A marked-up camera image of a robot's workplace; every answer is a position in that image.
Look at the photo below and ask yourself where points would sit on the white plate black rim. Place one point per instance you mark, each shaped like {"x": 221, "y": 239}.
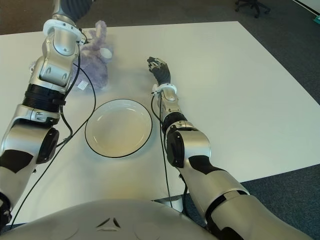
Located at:
{"x": 119, "y": 128}

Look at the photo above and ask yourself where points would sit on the white table leg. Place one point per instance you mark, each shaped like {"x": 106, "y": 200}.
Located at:
{"x": 175, "y": 201}

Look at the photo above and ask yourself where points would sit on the purple plush bunny doll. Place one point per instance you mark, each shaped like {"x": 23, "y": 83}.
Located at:
{"x": 96, "y": 67}

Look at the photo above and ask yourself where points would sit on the black office chair base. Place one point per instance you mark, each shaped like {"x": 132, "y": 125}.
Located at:
{"x": 253, "y": 6}

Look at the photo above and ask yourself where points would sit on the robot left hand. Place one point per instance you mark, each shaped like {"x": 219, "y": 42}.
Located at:
{"x": 71, "y": 8}

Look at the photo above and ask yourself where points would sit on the teal box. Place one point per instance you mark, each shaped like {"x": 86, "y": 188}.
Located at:
{"x": 316, "y": 19}

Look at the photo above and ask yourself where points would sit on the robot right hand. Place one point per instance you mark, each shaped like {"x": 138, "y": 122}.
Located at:
{"x": 162, "y": 73}

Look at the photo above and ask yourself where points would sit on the robot left arm silver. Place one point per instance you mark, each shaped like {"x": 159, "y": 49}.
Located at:
{"x": 35, "y": 112}

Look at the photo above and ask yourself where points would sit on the robot right arm silver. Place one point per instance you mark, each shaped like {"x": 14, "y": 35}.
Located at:
{"x": 207, "y": 160}

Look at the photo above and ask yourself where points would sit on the silver robot torso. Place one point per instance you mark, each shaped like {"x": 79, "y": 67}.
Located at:
{"x": 105, "y": 220}

